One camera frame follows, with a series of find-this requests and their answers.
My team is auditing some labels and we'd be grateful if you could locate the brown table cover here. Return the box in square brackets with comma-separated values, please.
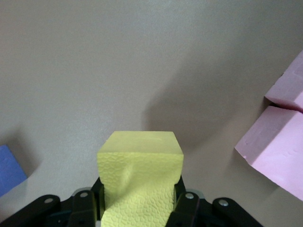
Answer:
[0, 0, 303, 227]

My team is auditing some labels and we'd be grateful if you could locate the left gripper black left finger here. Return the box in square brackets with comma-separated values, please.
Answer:
[68, 177, 105, 227]

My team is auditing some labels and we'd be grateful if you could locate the purple foam cube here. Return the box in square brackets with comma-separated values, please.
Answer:
[0, 144, 27, 198]

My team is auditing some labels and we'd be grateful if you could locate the yellow foam cube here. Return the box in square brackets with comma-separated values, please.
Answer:
[96, 131, 185, 227]

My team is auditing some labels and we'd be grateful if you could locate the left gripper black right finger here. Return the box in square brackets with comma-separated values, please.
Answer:
[165, 176, 202, 227]

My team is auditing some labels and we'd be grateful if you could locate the pink foam cube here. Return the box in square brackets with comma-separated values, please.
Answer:
[264, 49, 303, 112]
[234, 105, 303, 201]

